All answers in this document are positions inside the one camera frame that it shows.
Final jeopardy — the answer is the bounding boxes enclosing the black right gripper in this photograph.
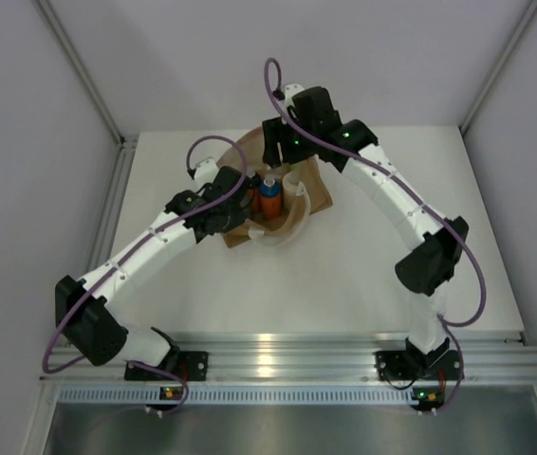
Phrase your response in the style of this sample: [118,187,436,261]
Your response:
[261,115,317,170]

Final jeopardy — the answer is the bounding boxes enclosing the cream pump bottle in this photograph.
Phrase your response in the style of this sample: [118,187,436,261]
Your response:
[282,170,301,211]

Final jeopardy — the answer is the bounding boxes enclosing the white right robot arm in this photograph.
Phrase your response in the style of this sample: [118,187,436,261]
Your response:
[262,84,469,376]

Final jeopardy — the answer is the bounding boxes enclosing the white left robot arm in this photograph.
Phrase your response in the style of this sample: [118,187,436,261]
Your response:
[55,166,251,379]

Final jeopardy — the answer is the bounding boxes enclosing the orange bottle blue cap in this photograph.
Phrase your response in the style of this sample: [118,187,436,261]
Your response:
[249,173,283,220]

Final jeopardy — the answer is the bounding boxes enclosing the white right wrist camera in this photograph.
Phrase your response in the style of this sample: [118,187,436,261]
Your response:
[281,83,305,110]

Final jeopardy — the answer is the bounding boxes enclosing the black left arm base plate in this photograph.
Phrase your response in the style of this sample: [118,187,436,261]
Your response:
[124,351,209,382]

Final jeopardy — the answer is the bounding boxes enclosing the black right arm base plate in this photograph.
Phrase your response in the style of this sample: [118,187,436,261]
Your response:
[375,350,462,383]

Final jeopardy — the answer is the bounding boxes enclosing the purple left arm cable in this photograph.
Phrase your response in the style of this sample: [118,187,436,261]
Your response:
[42,135,250,376]

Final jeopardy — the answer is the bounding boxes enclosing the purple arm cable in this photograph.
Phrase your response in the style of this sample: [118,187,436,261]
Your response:
[262,57,486,328]
[42,135,250,376]

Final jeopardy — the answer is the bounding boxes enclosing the perforated grey cable duct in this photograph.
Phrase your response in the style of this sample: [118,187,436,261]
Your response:
[57,385,445,405]

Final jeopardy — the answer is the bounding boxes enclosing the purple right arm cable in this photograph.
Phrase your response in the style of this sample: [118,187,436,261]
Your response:
[262,57,486,328]

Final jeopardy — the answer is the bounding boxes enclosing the right aluminium frame post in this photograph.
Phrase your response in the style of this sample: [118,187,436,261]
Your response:
[458,0,537,137]

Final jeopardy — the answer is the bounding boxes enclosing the aluminium frame post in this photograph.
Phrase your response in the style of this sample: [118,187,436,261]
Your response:
[458,0,537,137]
[31,0,125,146]

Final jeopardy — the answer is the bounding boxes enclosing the left aluminium frame post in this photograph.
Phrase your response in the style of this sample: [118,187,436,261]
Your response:
[31,0,125,146]

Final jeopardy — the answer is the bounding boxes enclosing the aluminium mounting rail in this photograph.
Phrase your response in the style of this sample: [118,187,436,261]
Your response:
[39,331,537,383]

